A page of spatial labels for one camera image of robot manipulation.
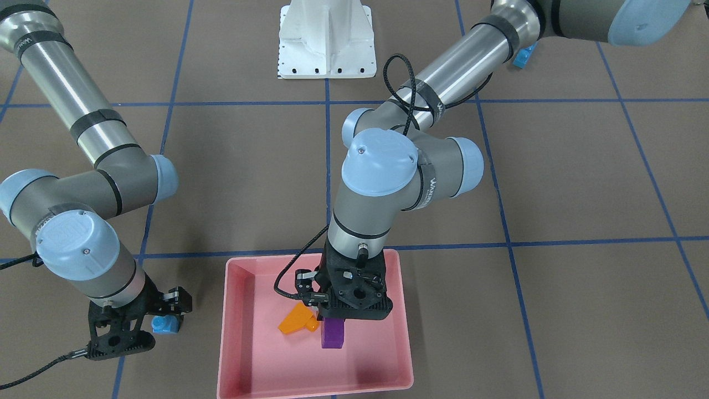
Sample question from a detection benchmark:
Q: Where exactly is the pink plastic box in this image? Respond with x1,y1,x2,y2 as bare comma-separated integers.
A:
216,248,415,399

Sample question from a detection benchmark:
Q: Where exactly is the purple toy block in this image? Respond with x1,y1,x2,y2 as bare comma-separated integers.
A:
321,318,345,350

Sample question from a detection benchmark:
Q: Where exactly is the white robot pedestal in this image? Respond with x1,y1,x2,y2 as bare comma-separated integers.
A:
277,1,377,79

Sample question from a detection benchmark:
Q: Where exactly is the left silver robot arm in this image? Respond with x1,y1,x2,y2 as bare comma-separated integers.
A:
302,1,690,320

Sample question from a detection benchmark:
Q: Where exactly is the small blue toy block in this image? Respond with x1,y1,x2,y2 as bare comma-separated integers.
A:
150,315,182,334

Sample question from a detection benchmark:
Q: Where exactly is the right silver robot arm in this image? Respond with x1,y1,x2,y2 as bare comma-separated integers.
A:
2,1,198,345

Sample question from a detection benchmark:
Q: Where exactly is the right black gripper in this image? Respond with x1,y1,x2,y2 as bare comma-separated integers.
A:
87,277,193,339

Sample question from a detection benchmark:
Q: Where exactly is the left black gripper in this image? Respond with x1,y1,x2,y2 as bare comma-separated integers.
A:
316,243,393,320

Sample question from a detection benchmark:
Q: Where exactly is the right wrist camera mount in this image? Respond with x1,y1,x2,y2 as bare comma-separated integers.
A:
85,318,156,361

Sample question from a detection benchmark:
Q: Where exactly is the orange toy block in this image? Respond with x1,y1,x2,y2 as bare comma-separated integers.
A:
278,301,320,334

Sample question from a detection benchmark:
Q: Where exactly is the long blue toy block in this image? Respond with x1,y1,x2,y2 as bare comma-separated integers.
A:
512,43,538,70

